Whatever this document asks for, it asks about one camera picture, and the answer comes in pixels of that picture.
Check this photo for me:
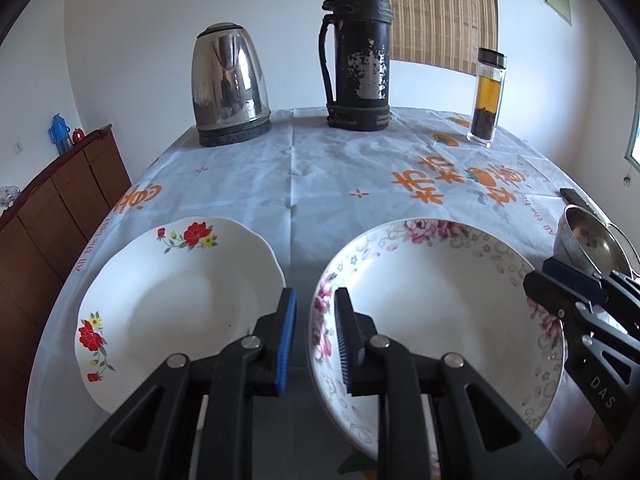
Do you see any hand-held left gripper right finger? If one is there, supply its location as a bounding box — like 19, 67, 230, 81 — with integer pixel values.
334, 287, 571, 480

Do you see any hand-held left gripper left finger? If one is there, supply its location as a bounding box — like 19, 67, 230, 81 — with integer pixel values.
55, 287, 298, 480

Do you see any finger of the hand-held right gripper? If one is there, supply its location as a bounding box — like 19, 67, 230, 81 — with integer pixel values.
523, 270, 598, 333
542, 257, 640, 311

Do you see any stainless steel bowl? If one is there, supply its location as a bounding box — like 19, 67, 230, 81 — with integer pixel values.
552, 205, 638, 281

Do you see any white plate with pink flowers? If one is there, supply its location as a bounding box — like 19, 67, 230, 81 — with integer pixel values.
307, 218, 566, 463

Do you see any white plate with red flowers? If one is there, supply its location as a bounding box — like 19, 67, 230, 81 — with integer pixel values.
76, 216, 287, 415

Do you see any black smartphone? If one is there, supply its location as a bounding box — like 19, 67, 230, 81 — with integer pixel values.
559, 187, 608, 222

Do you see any window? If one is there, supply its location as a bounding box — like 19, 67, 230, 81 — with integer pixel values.
622, 60, 640, 171

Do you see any glass tea bottle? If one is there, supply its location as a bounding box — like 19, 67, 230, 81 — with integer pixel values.
466, 48, 507, 149

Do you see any stainless steel electric kettle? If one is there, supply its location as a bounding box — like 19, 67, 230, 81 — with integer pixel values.
191, 22, 272, 148

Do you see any brown wooden cabinet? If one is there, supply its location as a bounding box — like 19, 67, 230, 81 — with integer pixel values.
0, 125, 133, 461

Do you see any worn black thermos flask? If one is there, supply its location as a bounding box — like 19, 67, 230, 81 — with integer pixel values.
318, 0, 392, 132

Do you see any bamboo window blind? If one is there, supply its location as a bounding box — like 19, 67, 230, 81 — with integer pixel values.
358, 0, 500, 77

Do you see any blue thermos jug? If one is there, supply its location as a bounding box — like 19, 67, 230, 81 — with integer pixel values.
48, 113, 72, 156

